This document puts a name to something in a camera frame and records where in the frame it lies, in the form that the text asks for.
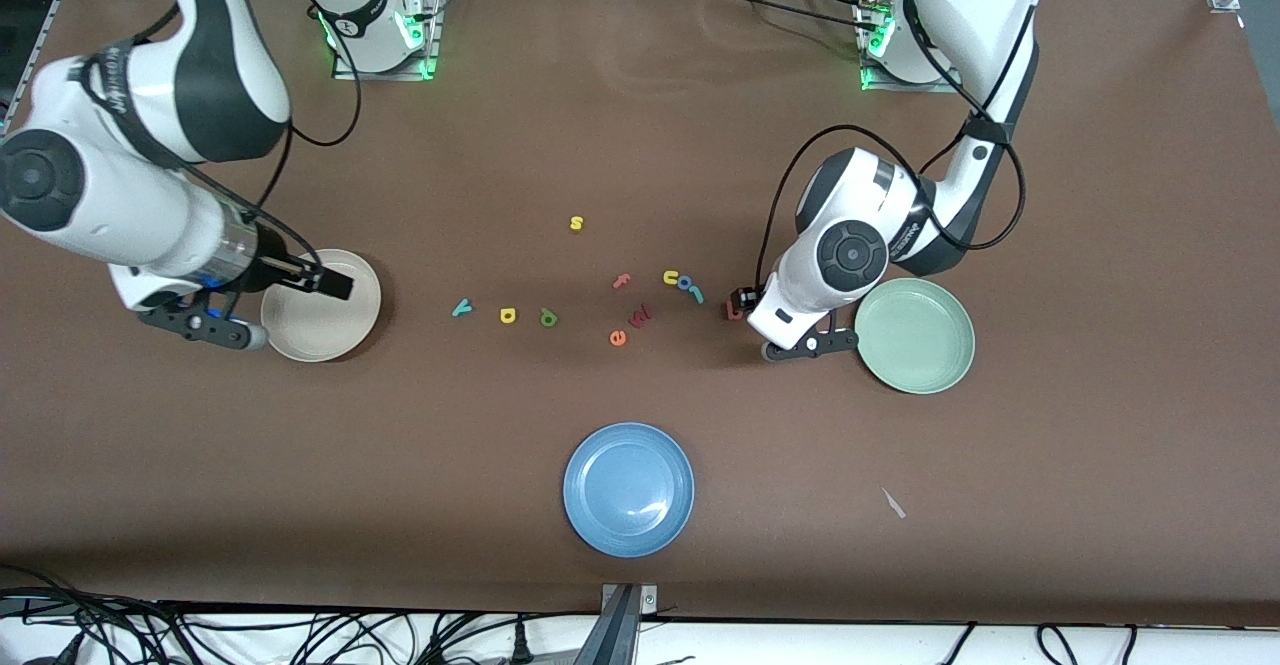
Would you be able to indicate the blue round plate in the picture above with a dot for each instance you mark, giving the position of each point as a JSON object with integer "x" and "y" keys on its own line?
{"x": 628, "y": 490}

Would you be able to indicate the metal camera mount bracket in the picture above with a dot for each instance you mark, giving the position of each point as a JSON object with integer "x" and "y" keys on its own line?
{"x": 622, "y": 625}

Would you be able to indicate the dark red foam letter w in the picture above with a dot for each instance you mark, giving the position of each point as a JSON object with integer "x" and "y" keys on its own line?
{"x": 641, "y": 316}

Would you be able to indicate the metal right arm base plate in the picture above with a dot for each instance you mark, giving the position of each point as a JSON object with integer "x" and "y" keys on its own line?
{"x": 434, "y": 40}

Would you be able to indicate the pale green round plate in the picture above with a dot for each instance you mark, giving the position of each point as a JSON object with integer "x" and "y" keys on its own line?
{"x": 915, "y": 335}

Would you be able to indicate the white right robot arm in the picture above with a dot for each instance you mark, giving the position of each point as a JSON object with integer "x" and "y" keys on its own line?
{"x": 120, "y": 195}

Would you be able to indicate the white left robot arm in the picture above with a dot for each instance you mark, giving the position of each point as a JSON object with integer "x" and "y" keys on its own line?
{"x": 970, "y": 5}

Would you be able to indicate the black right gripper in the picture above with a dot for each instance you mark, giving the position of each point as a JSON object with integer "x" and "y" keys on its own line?
{"x": 276, "y": 259}

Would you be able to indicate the green foam letter a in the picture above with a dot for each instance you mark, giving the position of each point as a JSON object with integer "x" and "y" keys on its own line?
{"x": 551, "y": 322}

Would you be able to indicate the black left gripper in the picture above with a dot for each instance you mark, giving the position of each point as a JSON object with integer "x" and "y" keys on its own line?
{"x": 744, "y": 299}

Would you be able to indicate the teal foam letter y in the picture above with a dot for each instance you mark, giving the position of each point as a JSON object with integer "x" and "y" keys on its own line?
{"x": 460, "y": 309}

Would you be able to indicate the white paper scrap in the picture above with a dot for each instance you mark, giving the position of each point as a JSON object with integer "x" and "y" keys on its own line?
{"x": 893, "y": 503}

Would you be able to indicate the black power plug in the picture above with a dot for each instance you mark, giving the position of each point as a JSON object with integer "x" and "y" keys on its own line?
{"x": 521, "y": 645}

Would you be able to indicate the brown table cover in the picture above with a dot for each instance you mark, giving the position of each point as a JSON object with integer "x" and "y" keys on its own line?
{"x": 200, "y": 465}

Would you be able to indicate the beige round plate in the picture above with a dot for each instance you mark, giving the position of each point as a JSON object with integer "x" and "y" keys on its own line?
{"x": 330, "y": 330}

